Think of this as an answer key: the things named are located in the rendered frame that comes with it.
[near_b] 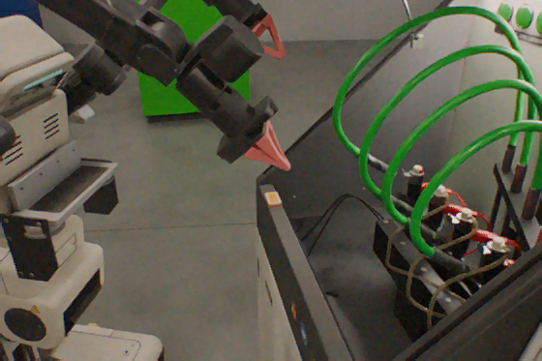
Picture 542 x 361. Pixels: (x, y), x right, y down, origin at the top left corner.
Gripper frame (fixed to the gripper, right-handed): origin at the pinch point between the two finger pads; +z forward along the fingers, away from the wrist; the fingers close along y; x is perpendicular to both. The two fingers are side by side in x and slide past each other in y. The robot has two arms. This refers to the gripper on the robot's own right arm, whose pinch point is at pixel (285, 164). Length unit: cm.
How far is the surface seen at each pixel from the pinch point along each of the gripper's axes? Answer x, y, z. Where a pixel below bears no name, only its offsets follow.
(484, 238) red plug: 0.8, 14.1, 32.5
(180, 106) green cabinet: 320, -139, 14
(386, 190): -1.5, 8.7, 13.1
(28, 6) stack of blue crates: 537, -268, -184
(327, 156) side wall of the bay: 47, -6, 23
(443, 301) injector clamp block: -1.9, 2.4, 36.6
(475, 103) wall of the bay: 48, 30, 38
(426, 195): -8.8, 13.5, 13.0
